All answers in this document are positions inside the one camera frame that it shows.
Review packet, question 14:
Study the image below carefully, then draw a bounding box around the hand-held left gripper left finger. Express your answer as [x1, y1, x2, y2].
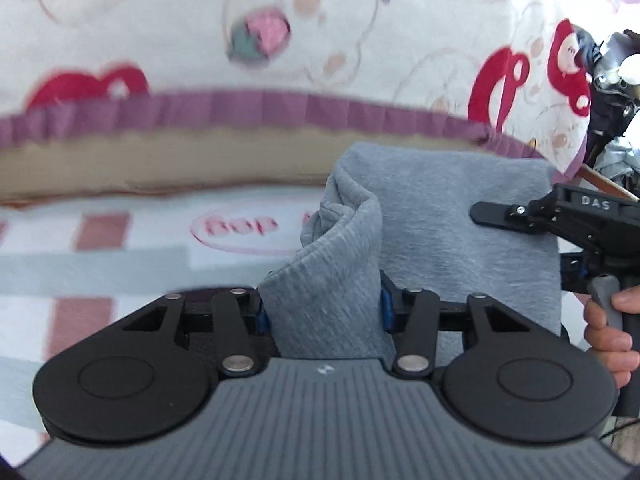
[121, 287, 273, 378]

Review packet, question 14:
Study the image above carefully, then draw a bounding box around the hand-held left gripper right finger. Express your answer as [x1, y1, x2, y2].
[379, 270, 532, 380]

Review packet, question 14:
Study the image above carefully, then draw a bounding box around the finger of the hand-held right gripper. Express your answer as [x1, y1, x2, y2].
[470, 200, 546, 233]

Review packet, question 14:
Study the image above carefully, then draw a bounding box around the grey knit garment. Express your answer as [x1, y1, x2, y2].
[257, 141, 568, 361]

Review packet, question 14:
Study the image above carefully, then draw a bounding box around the person's right hand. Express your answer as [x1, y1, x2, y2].
[582, 287, 640, 391]

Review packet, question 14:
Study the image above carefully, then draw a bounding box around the brown wooden bar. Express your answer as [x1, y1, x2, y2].
[580, 164, 640, 201]

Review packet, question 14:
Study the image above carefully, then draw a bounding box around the dark clutter pile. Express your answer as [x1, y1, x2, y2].
[575, 27, 640, 196]

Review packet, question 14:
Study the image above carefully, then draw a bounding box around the red checked mat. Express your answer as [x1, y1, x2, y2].
[0, 185, 331, 466]

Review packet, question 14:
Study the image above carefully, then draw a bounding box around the bear printed blanket purple trim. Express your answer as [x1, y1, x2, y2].
[0, 0, 621, 201]

